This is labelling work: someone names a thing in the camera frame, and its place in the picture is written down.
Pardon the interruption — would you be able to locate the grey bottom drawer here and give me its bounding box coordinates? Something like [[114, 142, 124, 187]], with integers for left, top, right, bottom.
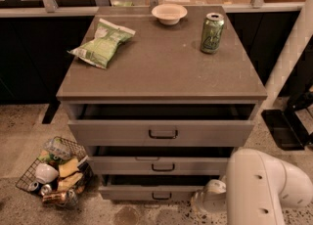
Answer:
[[99, 175, 218, 202]]

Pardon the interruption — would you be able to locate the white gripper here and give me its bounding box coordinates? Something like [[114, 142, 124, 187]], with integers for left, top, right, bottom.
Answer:
[[191, 179, 226, 213]]

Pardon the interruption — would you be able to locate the black wire basket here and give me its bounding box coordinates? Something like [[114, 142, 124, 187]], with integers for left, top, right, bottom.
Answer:
[[16, 137, 93, 208]]

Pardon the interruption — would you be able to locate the grey middle drawer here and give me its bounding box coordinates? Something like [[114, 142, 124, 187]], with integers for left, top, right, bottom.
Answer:
[[89, 146, 233, 175]]

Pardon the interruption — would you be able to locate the green chip bag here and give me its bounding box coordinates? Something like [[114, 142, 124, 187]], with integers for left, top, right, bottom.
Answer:
[[69, 19, 136, 69]]

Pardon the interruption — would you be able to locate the grey drawer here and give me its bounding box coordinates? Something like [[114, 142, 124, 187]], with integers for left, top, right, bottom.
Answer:
[[89, 146, 233, 175], [99, 175, 218, 202], [69, 104, 254, 147]]

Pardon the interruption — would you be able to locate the green soda can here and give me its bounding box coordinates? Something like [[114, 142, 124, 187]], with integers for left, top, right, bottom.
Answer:
[[201, 13, 224, 54]]

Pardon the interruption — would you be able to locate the black floor tray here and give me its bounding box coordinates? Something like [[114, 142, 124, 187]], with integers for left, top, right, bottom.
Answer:
[[261, 109, 313, 151]]

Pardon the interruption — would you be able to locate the grey drawer cabinet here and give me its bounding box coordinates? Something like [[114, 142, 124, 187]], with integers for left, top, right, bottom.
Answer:
[[56, 5, 268, 184]]

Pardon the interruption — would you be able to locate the clear plastic bottle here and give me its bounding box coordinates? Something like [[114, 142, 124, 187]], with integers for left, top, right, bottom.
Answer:
[[44, 137, 71, 160]]

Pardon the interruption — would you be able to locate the silver can in basket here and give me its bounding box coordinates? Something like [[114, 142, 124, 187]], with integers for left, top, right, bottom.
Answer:
[[27, 181, 41, 193]]

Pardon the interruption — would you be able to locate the brown shiny packet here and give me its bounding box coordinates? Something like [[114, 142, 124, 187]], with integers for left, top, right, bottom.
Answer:
[[42, 192, 67, 204]]

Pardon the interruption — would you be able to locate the white bowl on cabinet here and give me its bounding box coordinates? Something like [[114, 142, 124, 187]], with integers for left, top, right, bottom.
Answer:
[[152, 4, 188, 25]]

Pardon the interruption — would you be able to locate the yellow sponge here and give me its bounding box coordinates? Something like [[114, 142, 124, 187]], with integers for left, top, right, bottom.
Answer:
[[59, 157, 78, 178]]

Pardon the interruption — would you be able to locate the grey top drawer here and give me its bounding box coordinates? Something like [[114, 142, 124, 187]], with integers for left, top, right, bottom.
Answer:
[[69, 104, 254, 147]]

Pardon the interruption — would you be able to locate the white bowl in basket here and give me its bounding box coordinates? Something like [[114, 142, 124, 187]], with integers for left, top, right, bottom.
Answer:
[[35, 163, 59, 184]]

